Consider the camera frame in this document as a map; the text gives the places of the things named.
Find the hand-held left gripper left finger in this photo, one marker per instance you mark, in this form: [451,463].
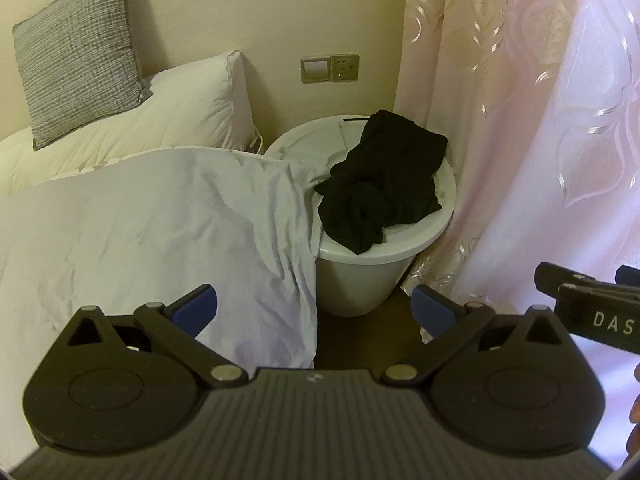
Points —
[197,307]

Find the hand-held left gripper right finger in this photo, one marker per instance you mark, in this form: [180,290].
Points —
[425,310]

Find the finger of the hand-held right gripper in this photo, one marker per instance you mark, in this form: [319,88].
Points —
[595,292]
[560,276]

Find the black pants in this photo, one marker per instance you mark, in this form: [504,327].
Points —
[385,185]

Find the person's right hand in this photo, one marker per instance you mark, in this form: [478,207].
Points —
[635,410]

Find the white duvet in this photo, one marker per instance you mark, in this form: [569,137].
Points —
[150,240]

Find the white round laundry basket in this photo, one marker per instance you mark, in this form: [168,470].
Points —
[350,270]

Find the white pillow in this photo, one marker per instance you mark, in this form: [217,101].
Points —
[150,120]

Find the grey textured cushion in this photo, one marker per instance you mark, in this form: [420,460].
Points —
[80,50]

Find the wall power socket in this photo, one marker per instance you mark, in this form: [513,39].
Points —
[345,67]

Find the wall light switch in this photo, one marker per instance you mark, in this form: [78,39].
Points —
[315,69]

